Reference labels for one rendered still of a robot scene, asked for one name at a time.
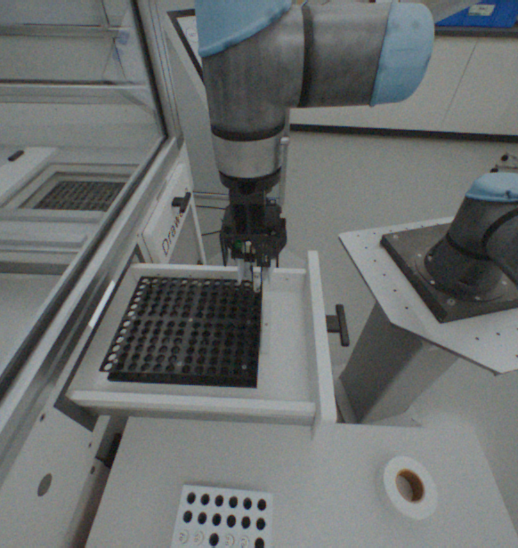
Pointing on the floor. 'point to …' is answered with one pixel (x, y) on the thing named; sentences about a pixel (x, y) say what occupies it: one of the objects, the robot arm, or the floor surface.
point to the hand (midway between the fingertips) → (256, 271)
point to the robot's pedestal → (402, 358)
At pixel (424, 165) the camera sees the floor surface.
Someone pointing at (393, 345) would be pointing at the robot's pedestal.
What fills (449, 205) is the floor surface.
